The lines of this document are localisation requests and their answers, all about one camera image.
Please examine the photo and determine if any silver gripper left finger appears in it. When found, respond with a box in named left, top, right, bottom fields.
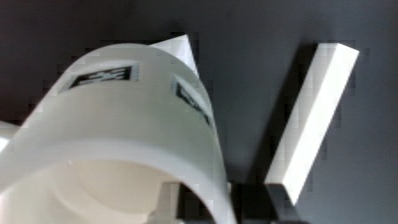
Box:
left=148, top=182, right=182, bottom=224

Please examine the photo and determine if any white lamp base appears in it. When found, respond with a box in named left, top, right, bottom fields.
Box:
left=152, top=35, right=198, bottom=71

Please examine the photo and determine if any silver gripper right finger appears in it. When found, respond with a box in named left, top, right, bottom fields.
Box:
left=232, top=183, right=312, bottom=224

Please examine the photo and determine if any white foam fence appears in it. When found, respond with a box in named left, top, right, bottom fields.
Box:
left=265, top=43, right=359, bottom=203

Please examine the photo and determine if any white lamp shade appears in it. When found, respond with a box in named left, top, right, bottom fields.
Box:
left=0, top=44, right=237, bottom=224

